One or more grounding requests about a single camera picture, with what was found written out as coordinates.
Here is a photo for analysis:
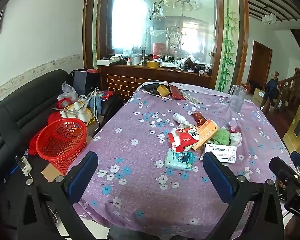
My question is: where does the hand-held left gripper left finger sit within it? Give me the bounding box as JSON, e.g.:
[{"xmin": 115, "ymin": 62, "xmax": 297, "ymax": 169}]
[{"xmin": 17, "ymin": 151, "xmax": 99, "ymax": 240}]

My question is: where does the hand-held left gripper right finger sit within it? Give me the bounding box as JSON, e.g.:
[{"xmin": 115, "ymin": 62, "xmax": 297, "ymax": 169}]
[{"xmin": 202, "ymin": 151, "xmax": 285, "ymax": 240}]

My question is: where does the white medicine box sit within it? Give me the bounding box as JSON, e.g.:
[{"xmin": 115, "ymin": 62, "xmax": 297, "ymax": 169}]
[{"xmin": 204, "ymin": 144, "xmax": 237, "ymax": 164}]

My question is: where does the green fluffy cloth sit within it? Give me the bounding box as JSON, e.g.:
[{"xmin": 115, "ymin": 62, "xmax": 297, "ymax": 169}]
[{"xmin": 211, "ymin": 129, "xmax": 231, "ymax": 145}]

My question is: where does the red plastic basket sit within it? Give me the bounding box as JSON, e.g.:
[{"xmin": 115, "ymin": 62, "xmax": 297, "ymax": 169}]
[{"xmin": 36, "ymin": 118, "xmax": 88, "ymax": 176}]

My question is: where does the teal tissue pack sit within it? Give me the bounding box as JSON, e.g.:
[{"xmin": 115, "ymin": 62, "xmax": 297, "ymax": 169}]
[{"xmin": 164, "ymin": 148, "xmax": 195, "ymax": 172}]

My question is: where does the orange medicine box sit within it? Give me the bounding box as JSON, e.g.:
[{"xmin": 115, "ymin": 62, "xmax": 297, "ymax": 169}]
[{"xmin": 191, "ymin": 120, "xmax": 219, "ymax": 152}]

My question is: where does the red and white tissue pack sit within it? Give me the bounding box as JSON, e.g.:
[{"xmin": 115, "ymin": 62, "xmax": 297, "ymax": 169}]
[{"xmin": 168, "ymin": 127, "xmax": 199, "ymax": 153}]

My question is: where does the small red candy wrapper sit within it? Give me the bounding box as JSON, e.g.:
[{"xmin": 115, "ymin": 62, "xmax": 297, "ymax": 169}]
[{"xmin": 226, "ymin": 120, "xmax": 240, "ymax": 133}]

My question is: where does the brown cardboard piece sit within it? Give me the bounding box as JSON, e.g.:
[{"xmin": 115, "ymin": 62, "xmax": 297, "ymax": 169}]
[{"xmin": 41, "ymin": 135, "xmax": 93, "ymax": 182}]

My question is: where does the golden pillar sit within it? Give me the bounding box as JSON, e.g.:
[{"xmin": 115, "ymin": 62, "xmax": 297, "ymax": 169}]
[{"xmin": 282, "ymin": 55, "xmax": 300, "ymax": 155}]

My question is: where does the crumpled white tissue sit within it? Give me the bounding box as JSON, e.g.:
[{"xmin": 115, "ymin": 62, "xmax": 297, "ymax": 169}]
[{"xmin": 229, "ymin": 131, "xmax": 243, "ymax": 147}]

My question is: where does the purple floral tablecloth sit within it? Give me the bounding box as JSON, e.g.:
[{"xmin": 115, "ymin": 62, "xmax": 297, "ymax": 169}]
[{"xmin": 72, "ymin": 81, "xmax": 300, "ymax": 240}]

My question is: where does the white power adapter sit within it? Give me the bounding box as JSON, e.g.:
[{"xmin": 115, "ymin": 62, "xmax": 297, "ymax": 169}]
[{"xmin": 15, "ymin": 155, "xmax": 32, "ymax": 177}]

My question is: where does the red snack wrapper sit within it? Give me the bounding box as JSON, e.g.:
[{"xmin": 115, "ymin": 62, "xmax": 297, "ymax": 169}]
[{"xmin": 191, "ymin": 112, "xmax": 208, "ymax": 128}]

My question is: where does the white plastic bottle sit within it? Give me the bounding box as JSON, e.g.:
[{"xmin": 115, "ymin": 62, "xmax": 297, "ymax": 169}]
[{"xmin": 172, "ymin": 113, "xmax": 190, "ymax": 126}]

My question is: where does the wooden stair railing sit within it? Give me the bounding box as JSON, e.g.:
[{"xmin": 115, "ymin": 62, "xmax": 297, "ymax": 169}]
[{"xmin": 265, "ymin": 67, "xmax": 300, "ymax": 115}]

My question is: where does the blue pouch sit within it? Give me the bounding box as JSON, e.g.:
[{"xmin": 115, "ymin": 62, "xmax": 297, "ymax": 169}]
[{"xmin": 94, "ymin": 94, "xmax": 103, "ymax": 117}]

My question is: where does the cardboard box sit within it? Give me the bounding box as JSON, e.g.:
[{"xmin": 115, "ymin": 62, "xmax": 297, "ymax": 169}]
[{"xmin": 251, "ymin": 87, "xmax": 265, "ymax": 108}]

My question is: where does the dark jacket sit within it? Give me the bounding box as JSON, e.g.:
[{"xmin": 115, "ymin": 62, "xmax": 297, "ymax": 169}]
[{"xmin": 265, "ymin": 79, "xmax": 280, "ymax": 100}]

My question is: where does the clear glass pitcher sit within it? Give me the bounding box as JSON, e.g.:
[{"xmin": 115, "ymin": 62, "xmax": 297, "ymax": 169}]
[{"xmin": 229, "ymin": 85, "xmax": 247, "ymax": 114}]

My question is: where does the bundle of bamboo chopsticks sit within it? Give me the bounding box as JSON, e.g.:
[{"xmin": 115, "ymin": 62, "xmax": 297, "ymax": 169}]
[{"xmin": 180, "ymin": 90, "xmax": 203, "ymax": 105}]

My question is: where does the red printed packet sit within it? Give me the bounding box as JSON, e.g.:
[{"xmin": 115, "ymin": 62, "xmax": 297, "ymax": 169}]
[{"xmin": 99, "ymin": 91, "xmax": 114, "ymax": 102}]

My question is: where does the clear plastic bag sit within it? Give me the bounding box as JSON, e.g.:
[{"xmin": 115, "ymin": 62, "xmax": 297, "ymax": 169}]
[{"xmin": 57, "ymin": 81, "xmax": 78, "ymax": 103}]

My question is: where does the black sofa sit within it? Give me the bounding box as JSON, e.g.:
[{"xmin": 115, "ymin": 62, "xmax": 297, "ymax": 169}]
[{"xmin": 0, "ymin": 69, "xmax": 124, "ymax": 188}]

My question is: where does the dark red packet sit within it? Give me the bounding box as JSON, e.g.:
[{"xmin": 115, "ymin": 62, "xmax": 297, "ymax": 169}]
[{"xmin": 168, "ymin": 83, "xmax": 187, "ymax": 101}]

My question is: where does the black paper bag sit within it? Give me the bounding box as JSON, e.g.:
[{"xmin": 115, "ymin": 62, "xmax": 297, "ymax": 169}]
[{"xmin": 70, "ymin": 69, "xmax": 100, "ymax": 95}]

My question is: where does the long wooden stick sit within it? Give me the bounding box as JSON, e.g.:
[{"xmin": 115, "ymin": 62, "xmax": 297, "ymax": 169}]
[{"xmin": 142, "ymin": 90, "xmax": 173, "ymax": 101}]

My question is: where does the yellow tape roll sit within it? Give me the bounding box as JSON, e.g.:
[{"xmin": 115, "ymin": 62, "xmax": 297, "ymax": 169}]
[{"xmin": 156, "ymin": 84, "xmax": 169, "ymax": 97}]

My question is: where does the brown wooden door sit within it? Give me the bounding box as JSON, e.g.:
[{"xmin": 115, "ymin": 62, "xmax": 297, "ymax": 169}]
[{"xmin": 246, "ymin": 41, "xmax": 273, "ymax": 90}]

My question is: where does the black flat item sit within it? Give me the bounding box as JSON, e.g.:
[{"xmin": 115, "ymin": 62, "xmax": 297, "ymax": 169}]
[{"xmin": 142, "ymin": 84, "xmax": 163, "ymax": 95}]

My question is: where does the wooden ledge cabinet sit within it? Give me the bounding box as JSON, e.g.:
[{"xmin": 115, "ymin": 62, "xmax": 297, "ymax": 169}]
[{"xmin": 97, "ymin": 59, "xmax": 213, "ymax": 100}]

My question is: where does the red gift box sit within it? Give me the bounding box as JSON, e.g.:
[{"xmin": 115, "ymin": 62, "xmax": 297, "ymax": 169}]
[{"xmin": 153, "ymin": 42, "xmax": 168, "ymax": 59}]

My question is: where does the white ceiling lamp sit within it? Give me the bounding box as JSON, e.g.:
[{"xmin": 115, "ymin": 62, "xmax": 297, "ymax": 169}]
[{"xmin": 261, "ymin": 7, "xmax": 277, "ymax": 25}]

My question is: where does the wooden framed glass partition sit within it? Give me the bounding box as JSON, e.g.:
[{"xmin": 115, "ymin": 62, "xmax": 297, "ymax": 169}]
[{"xmin": 82, "ymin": 0, "xmax": 249, "ymax": 92}]

